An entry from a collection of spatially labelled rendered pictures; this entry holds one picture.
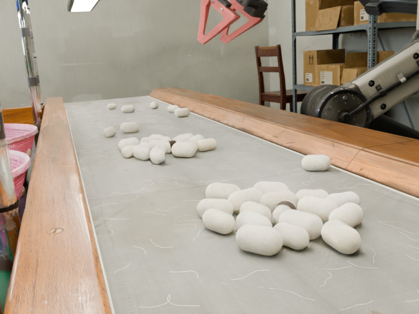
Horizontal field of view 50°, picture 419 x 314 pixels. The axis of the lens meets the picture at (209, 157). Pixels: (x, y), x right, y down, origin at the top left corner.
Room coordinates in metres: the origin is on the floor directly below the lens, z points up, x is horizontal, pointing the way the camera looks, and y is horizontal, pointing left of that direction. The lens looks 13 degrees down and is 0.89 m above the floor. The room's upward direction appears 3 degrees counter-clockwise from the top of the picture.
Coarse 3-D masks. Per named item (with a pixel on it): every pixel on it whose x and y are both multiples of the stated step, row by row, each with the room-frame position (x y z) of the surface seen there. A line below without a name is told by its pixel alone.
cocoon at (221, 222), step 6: (210, 210) 0.36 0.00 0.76; (216, 210) 0.36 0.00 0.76; (204, 216) 0.36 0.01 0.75; (210, 216) 0.36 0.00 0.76; (216, 216) 0.35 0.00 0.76; (222, 216) 0.35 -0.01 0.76; (228, 216) 0.35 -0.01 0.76; (204, 222) 0.36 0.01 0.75; (210, 222) 0.35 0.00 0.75; (216, 222) 0.35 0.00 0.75; (222, 222) 0.35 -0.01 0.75; (228, 222) 0.35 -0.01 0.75; (234, 222) 0.35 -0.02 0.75; (210, 228) 0.35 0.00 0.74; (216, 228) 0.35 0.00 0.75; (222, 228) 0.34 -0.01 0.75; (228, 228) 0.34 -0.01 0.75
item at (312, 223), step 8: (280, 216) 0.34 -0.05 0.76; (288, 216) 0.34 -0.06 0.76; (296, 216) 0.33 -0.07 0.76; (304, 216) 0.33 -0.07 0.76; (312, 216) 0.33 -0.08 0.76; (296, 224) 0.33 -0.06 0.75; (304, 224) 0.33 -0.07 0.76; (312, 224) 0.32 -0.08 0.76; (320, 224) 0.33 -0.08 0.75; (312, 232) 0.32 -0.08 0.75; (320, 232) 0.32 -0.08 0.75
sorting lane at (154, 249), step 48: (144, 96) 1.68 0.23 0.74; (96, 144) 0.79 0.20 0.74; (240, 144) 0.71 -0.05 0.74; (96, 192) 0.49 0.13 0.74; (144, 192) 0.48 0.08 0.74; (192, 192) 0.47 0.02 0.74; (336, 192) 0.44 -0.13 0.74; (384, 192) 0.43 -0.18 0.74; (96, 240) 0.35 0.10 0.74; (144, 240) 0.35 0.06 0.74; (192, 240) 0.34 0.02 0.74; (384, 240) 0.32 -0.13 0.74; (144, 288) 0.27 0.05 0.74; (192, 288) 0.27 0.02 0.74; (240, 288) 0.26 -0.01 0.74; (288, 288) 0.26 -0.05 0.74; (336, 288) 0.26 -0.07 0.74; (384, 288) 0.25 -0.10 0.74
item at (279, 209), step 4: (284, 200) 0.38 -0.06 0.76; (288, 200) 0.38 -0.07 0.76; (276, 208) 0.36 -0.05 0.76; (280, 208) 0.36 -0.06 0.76; (284, 208) 0.36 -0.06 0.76; (288, 208) 0.36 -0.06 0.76; (296, 208) 0.37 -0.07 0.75; (272, 212) 0.36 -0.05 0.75; (276, 212) 0.36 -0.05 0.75; (280, 212) 0.36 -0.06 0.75; (272, 216) 0.36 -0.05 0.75; (276, 216) 0.36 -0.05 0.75; (276, 220) 0.36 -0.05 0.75
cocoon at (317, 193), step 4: (300, 192) 0.40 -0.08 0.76; (304, 192) 0.40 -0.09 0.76; (308, 192) 0.40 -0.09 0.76; (312, 192) 0.40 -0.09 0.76; (316, 192) 0.40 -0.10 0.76; (320, 192) 0.40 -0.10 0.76; (324, 192) 0.40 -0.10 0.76; (296, 196) 0.40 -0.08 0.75; (300, 196) 0.40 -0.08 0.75; (304, 196) 0.40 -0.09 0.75; (312, 196) 0.39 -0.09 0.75; (316, 196) 0.39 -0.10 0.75; (320, 196) 0.39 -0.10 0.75; (324, 196) 0.39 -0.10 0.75
